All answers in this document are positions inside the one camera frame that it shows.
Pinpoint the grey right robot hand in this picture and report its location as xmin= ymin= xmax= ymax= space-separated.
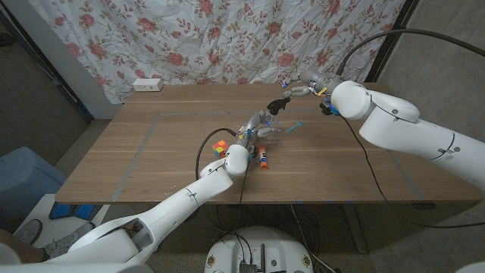
xmin=282 ymin=68 xmax=344 ymax=99

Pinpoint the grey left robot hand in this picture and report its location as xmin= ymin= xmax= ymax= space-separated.
xmin=236 ymin=109 xmax=283 ymax=149

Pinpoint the clear spray bottle body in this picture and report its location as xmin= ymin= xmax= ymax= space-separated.
xmin=263 ymin=115 xmax=282 ymax=140

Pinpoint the black spray trigger cap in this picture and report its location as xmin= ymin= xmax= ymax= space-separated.
xmin=267 ymin=97 xmax=292 ymax=116

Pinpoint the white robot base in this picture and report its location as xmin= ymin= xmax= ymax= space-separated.
xmin=204 ymin=226 xmax=314 ymax=273

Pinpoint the orange glue stick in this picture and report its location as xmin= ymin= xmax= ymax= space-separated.
xmin=258 ymin=144 xmax=269 ymax=170

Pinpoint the multicoloured Rubik's cube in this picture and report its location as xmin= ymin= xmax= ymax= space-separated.
xmin=211 ymin=140 xmax=230 ymax=159

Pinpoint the black backdrop stand pole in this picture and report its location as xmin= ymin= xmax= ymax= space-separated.
xmin=365 ymin=0 xmax=420 ymax=83

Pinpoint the white power strip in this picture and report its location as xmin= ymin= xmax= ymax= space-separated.
xmin=132 ymin=77 xmax=164 ymax=93

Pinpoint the grey table leg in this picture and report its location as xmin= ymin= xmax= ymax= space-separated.
xmin=343 ymin=204 xmax=368 ymax=254

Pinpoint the grey sneaker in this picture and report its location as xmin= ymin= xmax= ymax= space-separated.
xmin=13 ymin=218 xmax=43 ymax=246
xmin=41 ymin=221 xmax=95 ymax=261

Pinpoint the white platform with blue pads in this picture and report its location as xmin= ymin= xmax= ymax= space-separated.
xmin=14 ymin=193 xmax=111 ymax=247

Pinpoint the white robot torso shell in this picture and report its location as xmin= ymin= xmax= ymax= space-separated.
xmin=0 ymin=262 xmax=155 ymax=273

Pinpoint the blue plastic bin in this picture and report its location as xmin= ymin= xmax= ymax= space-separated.
xmin=0 ymin=146 xmax=68 ymax=219

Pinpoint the person's brown limb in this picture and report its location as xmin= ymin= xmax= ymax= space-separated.
xmin=0 ymin=228 xmax=45 ymax=265

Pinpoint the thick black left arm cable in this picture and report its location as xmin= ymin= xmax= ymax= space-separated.
xmin=195 ymin=127 xmax=239 ymax=233

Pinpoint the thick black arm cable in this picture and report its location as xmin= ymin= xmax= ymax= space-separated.
xmin=336 ymin=28 xmax=485 ymax=77
xmin=195 ymin=127 xmax=239 ymax=233

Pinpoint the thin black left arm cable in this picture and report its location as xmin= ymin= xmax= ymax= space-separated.
xmin=236 ymin=173 xmax=250 ymax=231

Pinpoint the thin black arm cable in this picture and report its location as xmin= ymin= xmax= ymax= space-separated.
xmin=236 ymin=173 xmax=250 ymax=231
xmin=339 ymin=115 xmax=485 ymax=230

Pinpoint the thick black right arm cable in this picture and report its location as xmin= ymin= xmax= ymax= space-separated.
xmin=336 ymin=28 xmax=485 ymax=77

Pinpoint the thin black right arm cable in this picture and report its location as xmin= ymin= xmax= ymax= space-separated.
xmin=339 ymin=115 xmax=485 ymax=230

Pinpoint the white floor cable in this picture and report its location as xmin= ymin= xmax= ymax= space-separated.
xmin=289 ymin=204 xmax=337 ymax=273

